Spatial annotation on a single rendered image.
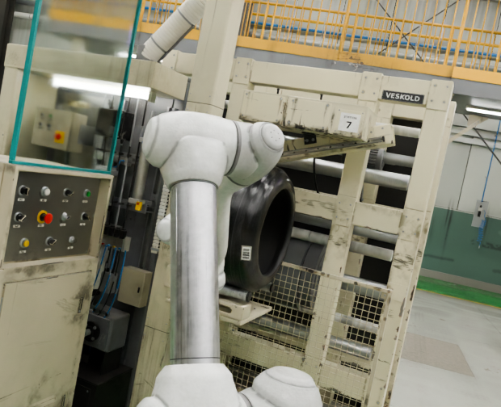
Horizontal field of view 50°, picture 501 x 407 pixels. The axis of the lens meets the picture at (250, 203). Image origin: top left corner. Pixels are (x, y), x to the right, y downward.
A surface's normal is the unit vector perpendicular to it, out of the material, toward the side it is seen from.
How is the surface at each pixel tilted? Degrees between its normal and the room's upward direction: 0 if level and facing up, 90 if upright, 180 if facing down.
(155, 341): 90
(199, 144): 70
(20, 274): 90
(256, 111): 90
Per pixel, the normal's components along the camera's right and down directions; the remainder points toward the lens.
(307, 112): -0.38, -0.02
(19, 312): 0.90, 0.21
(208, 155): 0.47, -0.20
